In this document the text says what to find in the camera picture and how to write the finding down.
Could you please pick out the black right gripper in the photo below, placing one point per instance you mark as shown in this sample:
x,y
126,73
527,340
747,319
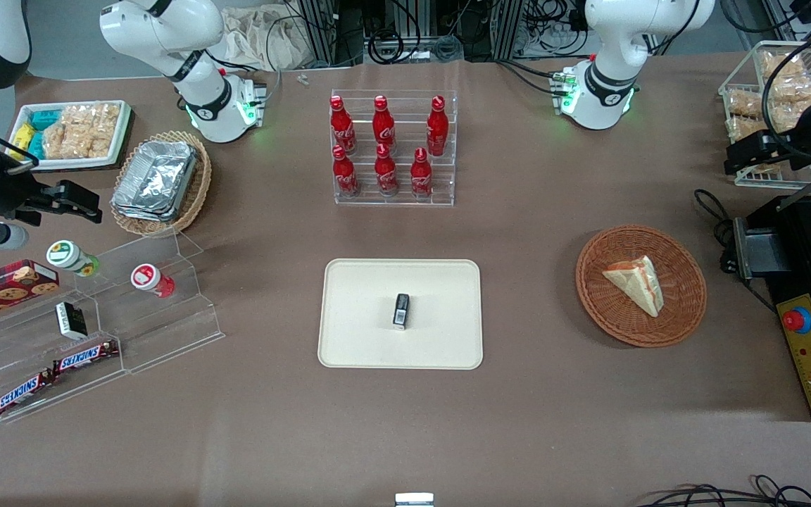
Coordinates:
x,y
5,192

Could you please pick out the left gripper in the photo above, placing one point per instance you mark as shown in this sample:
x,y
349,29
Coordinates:
x,y
795,138

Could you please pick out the triangular sandwich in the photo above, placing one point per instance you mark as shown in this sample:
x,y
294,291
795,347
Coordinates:
x,y
636,282

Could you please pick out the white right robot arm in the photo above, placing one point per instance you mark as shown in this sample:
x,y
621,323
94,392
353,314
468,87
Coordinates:
x,y
166,28

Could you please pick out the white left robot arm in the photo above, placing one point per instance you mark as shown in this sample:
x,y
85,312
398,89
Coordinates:
x,y
617,42

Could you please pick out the packed rice crackers in basket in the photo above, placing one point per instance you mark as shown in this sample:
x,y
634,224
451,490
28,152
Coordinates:
x,y
789,88

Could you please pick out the white rectangular snack tray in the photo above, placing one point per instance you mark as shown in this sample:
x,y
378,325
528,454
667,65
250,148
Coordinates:
x,y
122,137

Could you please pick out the oval light wicker basket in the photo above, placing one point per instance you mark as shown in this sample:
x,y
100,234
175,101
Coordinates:
x,y
198,190

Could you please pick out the round brown wicker basket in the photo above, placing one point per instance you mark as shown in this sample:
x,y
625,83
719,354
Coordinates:
x,y
680,310

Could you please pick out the cream rectangular plastic tray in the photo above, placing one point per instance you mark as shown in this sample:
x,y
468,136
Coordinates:
x,y
363,317

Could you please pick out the green lid yoghurt cup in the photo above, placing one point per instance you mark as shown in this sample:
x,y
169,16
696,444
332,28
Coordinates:
x,y
67,255

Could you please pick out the bag of rice crackers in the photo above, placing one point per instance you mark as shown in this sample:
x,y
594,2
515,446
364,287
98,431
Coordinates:
x,y
78,132

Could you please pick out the teal snack packet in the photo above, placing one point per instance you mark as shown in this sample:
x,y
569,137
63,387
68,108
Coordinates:
x,y
44,118
36,146

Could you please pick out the stack of aluminium foil trays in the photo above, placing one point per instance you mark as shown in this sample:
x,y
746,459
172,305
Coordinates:
x,y
155,179

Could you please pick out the yellow snack packet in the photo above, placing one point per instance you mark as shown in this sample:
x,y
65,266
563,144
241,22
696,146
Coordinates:
x,y
22,137

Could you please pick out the black machine with yellow panel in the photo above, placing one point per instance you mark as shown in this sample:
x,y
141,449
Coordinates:
x,y
800,239

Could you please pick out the red lid yoghurt cup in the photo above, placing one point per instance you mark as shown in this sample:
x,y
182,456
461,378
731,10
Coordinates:
x,y
148,277

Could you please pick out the red cookie box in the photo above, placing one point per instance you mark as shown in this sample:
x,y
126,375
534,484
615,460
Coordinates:
x,y
4,285

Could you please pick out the small black carton white side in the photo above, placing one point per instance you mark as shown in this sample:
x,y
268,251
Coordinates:
x,y
71,320

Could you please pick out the clear acrylic stepped shelf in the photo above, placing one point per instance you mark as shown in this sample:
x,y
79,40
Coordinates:
x,y
159,331

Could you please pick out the snickers chocolate bar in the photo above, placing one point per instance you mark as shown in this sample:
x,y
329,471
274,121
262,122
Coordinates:
x,y
22,393
85,357

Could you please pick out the red emergency stop button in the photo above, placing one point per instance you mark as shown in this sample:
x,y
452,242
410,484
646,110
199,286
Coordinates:
x,y
795,320

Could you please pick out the beige cloth bag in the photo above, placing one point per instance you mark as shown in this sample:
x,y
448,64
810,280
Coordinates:
x,y
265,35

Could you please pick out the red cola bottle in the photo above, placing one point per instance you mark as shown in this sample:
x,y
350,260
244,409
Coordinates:
x,y
345,174
386,172
437,130
384,127
421,176
342,127

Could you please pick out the clear acrylic bottle rack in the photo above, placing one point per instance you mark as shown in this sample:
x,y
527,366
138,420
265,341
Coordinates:
x,y
405,201

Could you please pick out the small black box white label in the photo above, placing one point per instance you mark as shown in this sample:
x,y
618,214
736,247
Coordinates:
x,y
401,312

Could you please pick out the small white box at edge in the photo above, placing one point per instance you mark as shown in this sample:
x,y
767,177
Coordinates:
x,y
414,500

